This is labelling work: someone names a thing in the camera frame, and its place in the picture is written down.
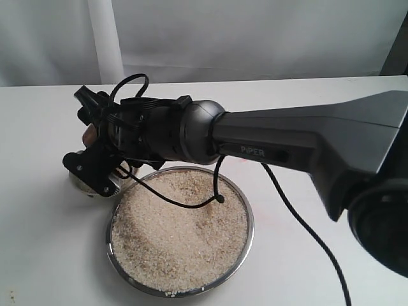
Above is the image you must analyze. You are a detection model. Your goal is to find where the rice in steel tray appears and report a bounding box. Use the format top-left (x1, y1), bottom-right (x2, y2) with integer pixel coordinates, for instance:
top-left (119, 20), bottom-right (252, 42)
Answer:
top-left (110, 170), bottom-right (249, 291)

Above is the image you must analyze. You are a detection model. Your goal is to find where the black cable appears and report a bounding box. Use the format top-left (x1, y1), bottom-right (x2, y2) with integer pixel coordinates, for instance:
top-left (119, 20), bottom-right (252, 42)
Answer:
top-left (110, 73), bottom-right (353, 306)

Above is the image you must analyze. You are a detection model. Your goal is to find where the steel round tray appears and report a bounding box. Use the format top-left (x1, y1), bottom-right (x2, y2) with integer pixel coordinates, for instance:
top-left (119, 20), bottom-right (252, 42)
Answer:
top-left (106, 165), bottom-right (255, 298)

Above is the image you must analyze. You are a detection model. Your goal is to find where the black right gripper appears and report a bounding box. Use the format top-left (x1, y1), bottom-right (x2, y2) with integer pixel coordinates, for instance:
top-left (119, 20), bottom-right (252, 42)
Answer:
top-left (62, 85), bottom-right (185, 198)

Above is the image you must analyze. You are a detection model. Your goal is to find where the white backdrop cloth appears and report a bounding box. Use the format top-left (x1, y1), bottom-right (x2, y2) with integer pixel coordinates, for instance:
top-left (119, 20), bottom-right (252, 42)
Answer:
top-left (1, 1), bottom-right (407, 86)

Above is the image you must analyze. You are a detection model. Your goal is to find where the brown wooden cup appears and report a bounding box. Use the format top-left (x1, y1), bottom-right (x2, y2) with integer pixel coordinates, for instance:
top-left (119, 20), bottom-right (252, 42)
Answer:
top-left (82, 124), bottom-right (98, 147)

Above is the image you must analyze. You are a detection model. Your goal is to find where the small cream bowl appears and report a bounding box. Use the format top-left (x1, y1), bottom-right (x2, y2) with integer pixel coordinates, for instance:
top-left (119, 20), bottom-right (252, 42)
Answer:
top-left (68, 172), bottom-right (136, 198)

